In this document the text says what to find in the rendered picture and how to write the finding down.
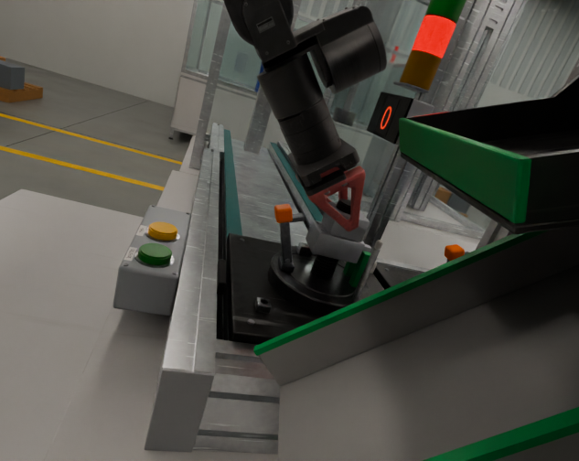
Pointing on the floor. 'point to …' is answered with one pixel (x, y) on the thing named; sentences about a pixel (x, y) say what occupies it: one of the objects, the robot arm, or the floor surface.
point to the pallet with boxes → (7, 80)
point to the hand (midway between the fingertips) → (345, 216)
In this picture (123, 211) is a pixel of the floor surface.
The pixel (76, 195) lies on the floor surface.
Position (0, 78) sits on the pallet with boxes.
